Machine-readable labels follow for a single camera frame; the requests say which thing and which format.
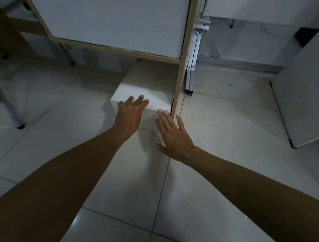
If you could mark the person's right hand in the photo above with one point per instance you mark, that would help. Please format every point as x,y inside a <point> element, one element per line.
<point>175,140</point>

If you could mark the person's left hand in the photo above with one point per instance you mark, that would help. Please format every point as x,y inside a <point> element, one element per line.
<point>129,117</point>

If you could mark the brown wooden furniture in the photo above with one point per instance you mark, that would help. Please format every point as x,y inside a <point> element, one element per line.
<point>15,32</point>

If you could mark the person's left little finger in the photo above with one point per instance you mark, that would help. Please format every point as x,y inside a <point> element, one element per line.
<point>121,105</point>

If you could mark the person's right forearm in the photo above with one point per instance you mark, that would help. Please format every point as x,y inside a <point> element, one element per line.
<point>249,194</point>

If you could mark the folded grey metal legs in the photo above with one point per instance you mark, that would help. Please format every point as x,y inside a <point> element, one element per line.
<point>193,62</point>

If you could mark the person's left forearm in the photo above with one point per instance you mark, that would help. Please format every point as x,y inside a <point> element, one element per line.
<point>62,184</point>

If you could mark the white cabinet with black feet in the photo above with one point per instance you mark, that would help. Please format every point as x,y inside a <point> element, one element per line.
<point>299,99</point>

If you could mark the grey metal leg black foot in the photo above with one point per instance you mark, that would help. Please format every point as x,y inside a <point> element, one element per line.
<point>66,54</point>

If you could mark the person's right little finger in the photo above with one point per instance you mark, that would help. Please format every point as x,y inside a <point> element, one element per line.
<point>180,123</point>

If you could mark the white rectangular box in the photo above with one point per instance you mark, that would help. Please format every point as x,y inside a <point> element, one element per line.
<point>149,84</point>

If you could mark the white desk with wooden edging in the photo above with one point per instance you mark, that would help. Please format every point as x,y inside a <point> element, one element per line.
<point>112,25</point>

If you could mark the person's right thumb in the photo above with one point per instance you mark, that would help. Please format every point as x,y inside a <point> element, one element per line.
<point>162,148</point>

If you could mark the person's left middle finger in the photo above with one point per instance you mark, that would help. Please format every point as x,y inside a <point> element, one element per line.
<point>138,100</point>

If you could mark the grey chair leg black foot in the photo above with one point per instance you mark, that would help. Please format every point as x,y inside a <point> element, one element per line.
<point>12,109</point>

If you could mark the person's right middle finger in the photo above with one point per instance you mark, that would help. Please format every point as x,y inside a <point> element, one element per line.
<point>164,121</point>

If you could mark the white folding table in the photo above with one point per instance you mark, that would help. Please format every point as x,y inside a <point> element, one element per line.
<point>249,10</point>

